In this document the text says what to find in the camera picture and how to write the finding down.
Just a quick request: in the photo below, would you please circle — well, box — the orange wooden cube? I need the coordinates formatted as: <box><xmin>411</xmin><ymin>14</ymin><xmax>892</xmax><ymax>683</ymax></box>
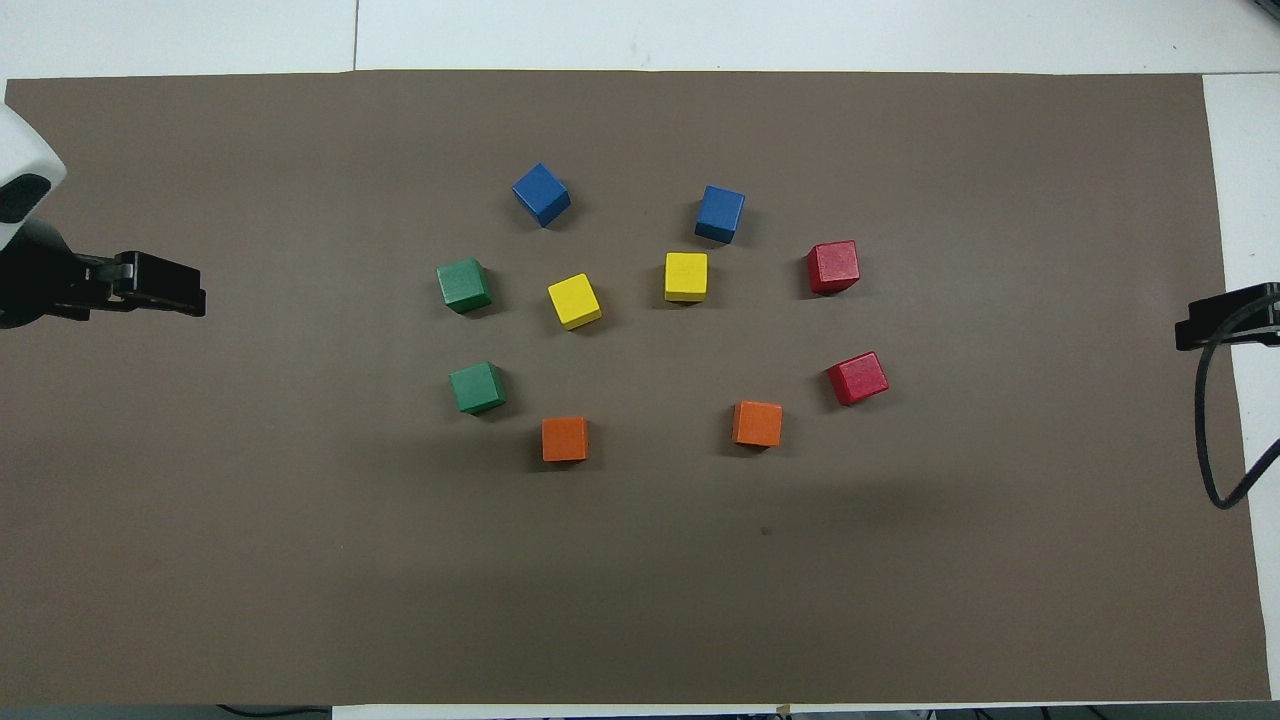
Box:
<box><xmin>731</xmin><ymin>401</ymin><xmax>784</xmax><ymax>449</ymax></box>
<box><xmin>541</xmin><ymin>416</ymin><xmax>590</xmax><ymax>464</ymax></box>

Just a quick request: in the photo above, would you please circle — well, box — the green wooden cube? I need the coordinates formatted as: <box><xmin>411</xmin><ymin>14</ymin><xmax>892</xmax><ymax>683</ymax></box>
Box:
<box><xmin>449</xmin><ymin>361</ymin><xmax>508</xmax><ymax>416</ymax></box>
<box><xmin>436</xmin><ymin>257</ymin><xmax>493</xmax><ymax>315</ymax></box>

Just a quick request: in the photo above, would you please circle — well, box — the yellow wooden cube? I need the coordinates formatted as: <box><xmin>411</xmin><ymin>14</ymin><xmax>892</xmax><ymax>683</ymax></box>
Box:
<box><xmin>664</xmin><ymin>252</ymin><xmax>709</xmax><ymax>304</ymax></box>
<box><xmin>547</xmin><ymin>273</ymin><xmax>603</xmax><ymax>331</ymax></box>

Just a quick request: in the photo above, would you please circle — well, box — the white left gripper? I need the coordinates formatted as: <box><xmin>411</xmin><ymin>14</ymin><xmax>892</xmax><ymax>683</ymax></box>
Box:
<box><xmin>0</xmin><ymin>100</ymin><xmax>207</xmax><ymax>331</ymax></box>

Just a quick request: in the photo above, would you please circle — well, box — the black floor cable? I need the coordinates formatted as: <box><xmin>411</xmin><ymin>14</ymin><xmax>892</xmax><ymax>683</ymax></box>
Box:
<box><xmin>215</xmin><ymin>703</ymin><xmax>331</xmax><ymax>720</ymax></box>

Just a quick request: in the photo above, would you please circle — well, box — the brown paper mat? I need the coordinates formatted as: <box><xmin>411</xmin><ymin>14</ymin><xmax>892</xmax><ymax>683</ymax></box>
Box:
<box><xmin>0</xmin><ymin>68</ymin><xmax>1273</xmax><ymax>706</ymax></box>

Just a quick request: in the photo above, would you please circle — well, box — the blue wooden cube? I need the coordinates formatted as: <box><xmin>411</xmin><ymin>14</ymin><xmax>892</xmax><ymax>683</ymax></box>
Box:
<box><xmin>694</xmin><ymin>185</ymin><xmax>746</xmax><ymax>245</ymax></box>
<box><xmin>512</xmin><ymin>163</ymin><xmax>572</xmax><ymax>229</ymax></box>

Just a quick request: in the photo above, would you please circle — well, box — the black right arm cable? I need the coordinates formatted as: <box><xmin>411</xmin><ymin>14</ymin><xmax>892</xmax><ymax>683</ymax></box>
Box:
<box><xmin>1194</xmin><ymin>288</ymin><xmax>1280</xmax><ymax>511</ymax></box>

